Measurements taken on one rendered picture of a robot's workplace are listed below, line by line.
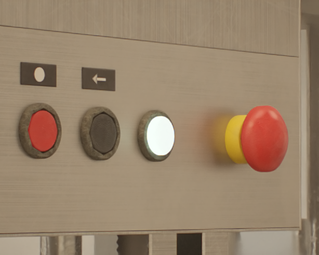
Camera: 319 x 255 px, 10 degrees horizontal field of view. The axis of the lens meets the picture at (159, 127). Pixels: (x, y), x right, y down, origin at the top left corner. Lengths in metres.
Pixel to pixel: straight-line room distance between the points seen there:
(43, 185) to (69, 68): 0.07
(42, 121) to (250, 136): 0.16
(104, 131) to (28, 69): 0.06
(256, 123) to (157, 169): 0.07
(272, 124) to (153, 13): 0.10
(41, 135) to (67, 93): 0.03
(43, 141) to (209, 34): 0.16
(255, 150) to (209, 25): 0.08
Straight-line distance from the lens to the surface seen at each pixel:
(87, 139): 0.97
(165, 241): 1.26
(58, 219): 0.96
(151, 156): 1.01
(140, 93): 1.01
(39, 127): 0.94
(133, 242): 1.13
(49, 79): 0.95
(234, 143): 1.06
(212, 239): 1.30
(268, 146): 1.06
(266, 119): 1.06
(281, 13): 1.12
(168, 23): 1.03
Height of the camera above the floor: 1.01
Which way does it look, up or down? 2 degrees up
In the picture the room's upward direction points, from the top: straight up
